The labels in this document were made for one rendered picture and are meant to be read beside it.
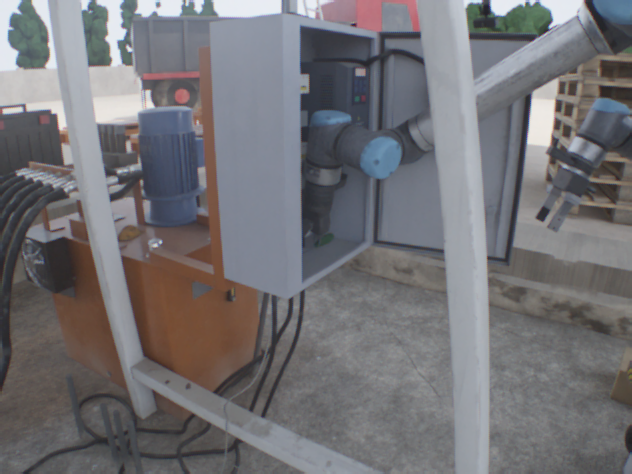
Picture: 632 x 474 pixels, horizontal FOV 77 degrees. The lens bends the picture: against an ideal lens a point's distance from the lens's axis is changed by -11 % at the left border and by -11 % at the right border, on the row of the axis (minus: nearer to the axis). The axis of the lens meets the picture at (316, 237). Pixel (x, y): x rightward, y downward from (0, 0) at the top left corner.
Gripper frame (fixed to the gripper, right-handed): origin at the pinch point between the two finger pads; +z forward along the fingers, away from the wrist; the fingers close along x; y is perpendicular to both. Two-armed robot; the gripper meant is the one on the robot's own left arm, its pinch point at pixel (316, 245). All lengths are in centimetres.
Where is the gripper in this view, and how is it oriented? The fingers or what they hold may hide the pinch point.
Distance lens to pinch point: 120.4
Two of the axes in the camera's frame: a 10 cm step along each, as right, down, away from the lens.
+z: -1.3, 8.5, 5.2
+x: 7.9, 4.1, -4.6
